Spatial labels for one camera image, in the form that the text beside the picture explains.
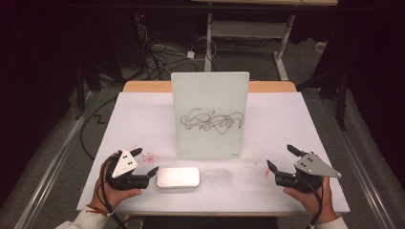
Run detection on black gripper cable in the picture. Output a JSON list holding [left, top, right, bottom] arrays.
[[299, 175, 324, 229], [99, 157, 129, 229]]

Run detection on white table mat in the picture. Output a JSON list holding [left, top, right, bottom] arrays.
[[76, 92, 351, 214]]

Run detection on black stand leg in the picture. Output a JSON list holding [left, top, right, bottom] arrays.
[[336, 72, 349, 132], [75, 63, 86, 121]]

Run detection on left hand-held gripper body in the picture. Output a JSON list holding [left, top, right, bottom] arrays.
[[106, 149, 151, 192]]

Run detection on white board eraser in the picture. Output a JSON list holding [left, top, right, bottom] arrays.
[[156, 166, 202, 190]]

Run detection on wooden table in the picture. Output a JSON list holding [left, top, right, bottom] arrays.
[[122, 80, 298, 94]]

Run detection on bundle of floor cables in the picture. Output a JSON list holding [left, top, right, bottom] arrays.
[[135, 23, 201, 81]]

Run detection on person's left hand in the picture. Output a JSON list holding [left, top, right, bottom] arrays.
[[90, 152, 142, 214]]

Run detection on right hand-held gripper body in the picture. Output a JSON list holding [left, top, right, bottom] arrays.
[[275, 152, 343, 194]]

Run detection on white metal desk frame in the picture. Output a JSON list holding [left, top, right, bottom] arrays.
[[203, 12, 296, 82]]

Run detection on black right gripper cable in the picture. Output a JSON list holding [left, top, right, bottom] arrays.
[[299, 175, 324, 229]]

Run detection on person's right hand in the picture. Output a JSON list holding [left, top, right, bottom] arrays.
[[283, 177, 339, 225]]

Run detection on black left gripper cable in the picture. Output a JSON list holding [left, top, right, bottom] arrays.
[[99, 157, 129, 229]]

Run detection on metal floor rail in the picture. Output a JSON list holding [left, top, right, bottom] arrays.
[[13, 91, 97, 229], [318, 94, 396, 229]]

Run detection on glass whiteboard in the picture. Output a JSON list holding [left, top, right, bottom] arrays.
[[170, 71, 250, 160]]

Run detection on red wrist bracelet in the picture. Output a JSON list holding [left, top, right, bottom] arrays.
[[85, 204, 110, 218]]

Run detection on black floor cable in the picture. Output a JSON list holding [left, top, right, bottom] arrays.
[[79, 96, 119, 161]]

